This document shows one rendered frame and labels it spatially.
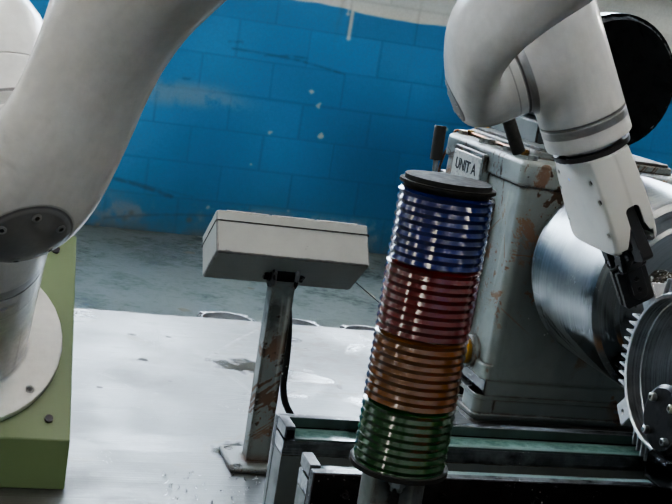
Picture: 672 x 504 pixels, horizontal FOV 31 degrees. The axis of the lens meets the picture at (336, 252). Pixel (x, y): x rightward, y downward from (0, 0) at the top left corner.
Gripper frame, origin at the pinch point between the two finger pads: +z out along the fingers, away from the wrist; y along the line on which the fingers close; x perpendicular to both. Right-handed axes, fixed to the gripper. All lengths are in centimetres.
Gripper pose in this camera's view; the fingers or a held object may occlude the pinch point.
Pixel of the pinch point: (632, 284)
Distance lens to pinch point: 124.3
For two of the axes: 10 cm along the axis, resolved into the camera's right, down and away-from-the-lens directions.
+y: 2.7, 2.3, -9.3
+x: 9.0, -4.0, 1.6
